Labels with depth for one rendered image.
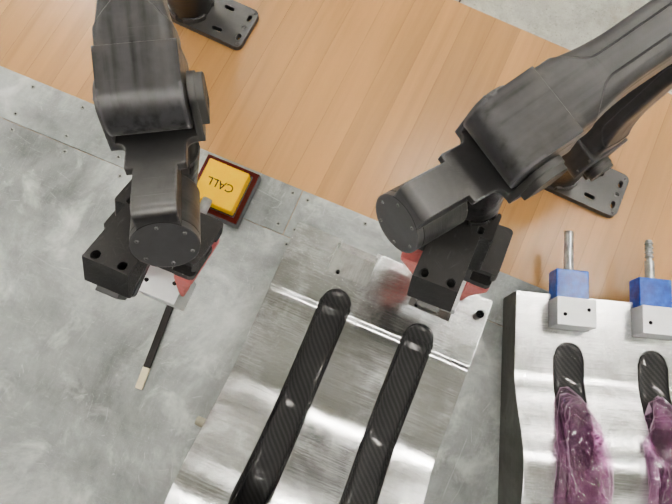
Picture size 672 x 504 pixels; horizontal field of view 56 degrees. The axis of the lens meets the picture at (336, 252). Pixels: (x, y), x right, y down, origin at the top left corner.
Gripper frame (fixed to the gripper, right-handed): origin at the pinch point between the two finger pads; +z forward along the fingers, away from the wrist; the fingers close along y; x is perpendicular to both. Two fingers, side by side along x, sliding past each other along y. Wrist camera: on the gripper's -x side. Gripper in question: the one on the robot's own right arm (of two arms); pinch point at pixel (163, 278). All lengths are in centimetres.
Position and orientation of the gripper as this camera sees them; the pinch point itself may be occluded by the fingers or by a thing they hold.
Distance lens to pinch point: 73.5
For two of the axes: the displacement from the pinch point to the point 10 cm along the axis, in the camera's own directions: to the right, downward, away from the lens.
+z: -2.2, 6.3, 7.4
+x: 3.1, -6.8, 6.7
